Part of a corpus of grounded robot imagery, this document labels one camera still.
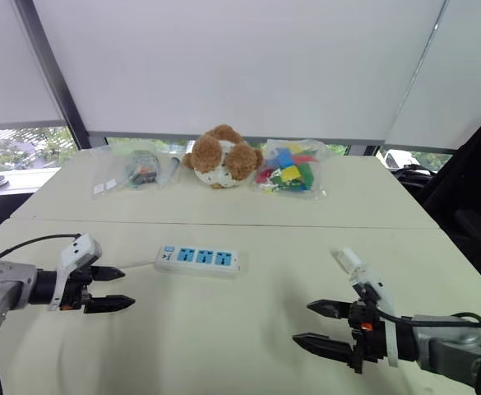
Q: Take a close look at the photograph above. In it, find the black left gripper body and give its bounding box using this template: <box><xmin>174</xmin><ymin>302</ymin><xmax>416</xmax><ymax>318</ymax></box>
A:
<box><xmin>58</xmin><ymin>264</ymin><xmax>95</xmax><ymax>315</ymax></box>

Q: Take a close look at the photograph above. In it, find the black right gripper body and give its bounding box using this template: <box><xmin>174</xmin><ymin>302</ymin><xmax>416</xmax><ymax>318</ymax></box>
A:
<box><xmin>346</xmin><ymin>300</ymin><xmax>390</xmax><ymax>374</ymax></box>

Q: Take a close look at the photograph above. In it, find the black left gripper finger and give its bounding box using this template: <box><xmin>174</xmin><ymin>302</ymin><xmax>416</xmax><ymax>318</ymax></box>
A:
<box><xmin>90</xmin><ymin>265</ymin><xmax>127</xmax><ymax>283</ymax></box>
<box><xmin>84</xmin><ymin>294</ymin><xmax>136</xmax><ymax>315</ymax></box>

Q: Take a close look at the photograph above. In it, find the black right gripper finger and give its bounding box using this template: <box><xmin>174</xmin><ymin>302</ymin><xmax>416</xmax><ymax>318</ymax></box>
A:
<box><xmin>306</xmin><ymin>299</ymin><xmax>354</xmax><ymax>321</ymax></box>
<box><xmin>292</xmin><ymin>332</ymin><xmax>354</xmax><ymax>365</ymax></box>

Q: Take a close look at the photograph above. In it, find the white power strip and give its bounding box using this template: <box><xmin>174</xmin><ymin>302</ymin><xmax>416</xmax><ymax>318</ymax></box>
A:
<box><xmin>153</xmin><ymin>244</ymin><xmax>250</xmax><ymax>281</ymax></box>

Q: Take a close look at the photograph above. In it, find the clear bag of small parts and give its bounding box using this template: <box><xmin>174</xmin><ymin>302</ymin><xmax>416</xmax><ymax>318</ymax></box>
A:
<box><xmin>90</xmin><ymin>141</ymin><xmax>161</xmax><ymax>201</ymax></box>

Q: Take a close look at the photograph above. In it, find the clear bag with syringe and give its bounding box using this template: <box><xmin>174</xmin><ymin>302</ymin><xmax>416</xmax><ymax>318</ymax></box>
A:
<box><xmin>156</xmin><ymin>149</ymin><xmax>184</xmax><ymax>191</ymax></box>

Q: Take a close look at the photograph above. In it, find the clear bag of coloured blocks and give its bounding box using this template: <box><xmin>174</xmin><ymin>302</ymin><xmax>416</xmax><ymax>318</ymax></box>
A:
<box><xmin>252</xmin><ymin>138</ymin><xmax>331</xmax><ymax>202</ymax></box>

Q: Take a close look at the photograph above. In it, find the brown and white plush toy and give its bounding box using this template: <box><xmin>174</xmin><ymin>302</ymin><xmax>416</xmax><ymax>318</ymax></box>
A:
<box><xmin>180</xmin><ymin>123</ymin><xmax>265</xmax><ymax>190</ymax></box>

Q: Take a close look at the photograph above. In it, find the white vehicle outside window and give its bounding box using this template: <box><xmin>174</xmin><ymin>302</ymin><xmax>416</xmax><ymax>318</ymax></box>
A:
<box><xmin>381</xmin><ymin>148</ymin><xmax>421</xmax><ymax>170</ymax></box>

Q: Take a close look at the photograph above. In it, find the black chair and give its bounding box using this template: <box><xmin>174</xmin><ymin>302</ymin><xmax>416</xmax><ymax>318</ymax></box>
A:
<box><xmin>391</xmin><ymin>102</ymin><xmax>481</xmax><ymax>302</ymax></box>

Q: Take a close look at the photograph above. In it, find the dark window pillar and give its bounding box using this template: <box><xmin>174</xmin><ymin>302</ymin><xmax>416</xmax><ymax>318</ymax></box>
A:
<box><xmin>15</xmin><ymin>0</ymin><xmax>92</xmax><ymax>151</ymax></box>

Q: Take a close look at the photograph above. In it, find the white roller blind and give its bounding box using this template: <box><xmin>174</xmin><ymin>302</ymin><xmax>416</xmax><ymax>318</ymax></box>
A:
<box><xmin>383</xmin><ymin>0</ymin><xmax>481</xmax><ymax>151</ymax></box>
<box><xmin>31</xmin><ymin>0</ymin><xmax>449</xmax><ymax>144</ymax></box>
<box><xmin>0</xmin><ymin>0</ymin><xmax>67</xmax><ymax>133</ymax></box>

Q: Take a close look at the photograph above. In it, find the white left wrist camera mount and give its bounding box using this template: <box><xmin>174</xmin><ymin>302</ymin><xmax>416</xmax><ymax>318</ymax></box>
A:
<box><xmin>47</xmin><ymin>233</ymin><xmax>103</xmax><ymax>312</ymax></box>

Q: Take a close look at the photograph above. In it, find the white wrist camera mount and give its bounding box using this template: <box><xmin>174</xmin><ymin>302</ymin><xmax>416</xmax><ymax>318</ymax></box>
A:
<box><xmin>47</xmin><ymin>233</ymin><xmax>103</xmax><ymax>312</ymax></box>
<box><xmin>348</xmin><ymin>271</ymin><xmax>400</xmax><ymax>368</ymax></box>

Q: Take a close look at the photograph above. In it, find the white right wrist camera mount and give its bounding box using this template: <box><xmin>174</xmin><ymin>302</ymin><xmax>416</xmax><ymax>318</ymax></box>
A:
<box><xmin>348</xmin><ymin>271</ymin><xmax>400</xmax><ymax>368</ymax></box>

